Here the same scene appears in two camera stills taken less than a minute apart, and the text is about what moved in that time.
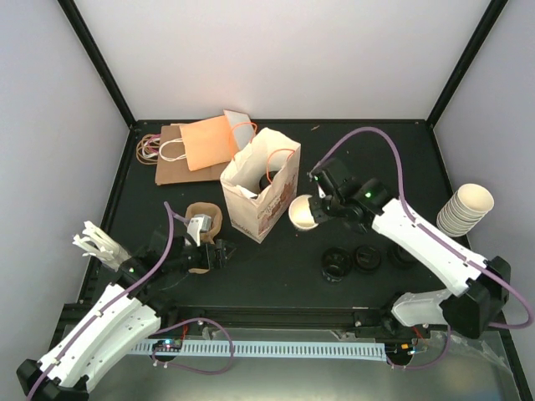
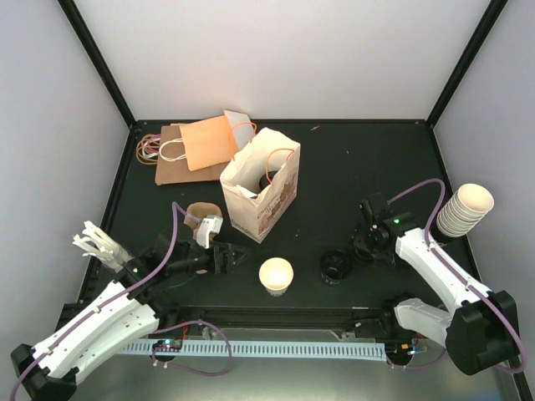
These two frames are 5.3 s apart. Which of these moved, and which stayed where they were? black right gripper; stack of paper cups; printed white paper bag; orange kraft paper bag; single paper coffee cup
Moved: black right gripper; single paper coffee cup
Stayed: printed white paper bag; stack of paper cups; orange kraft paper bag
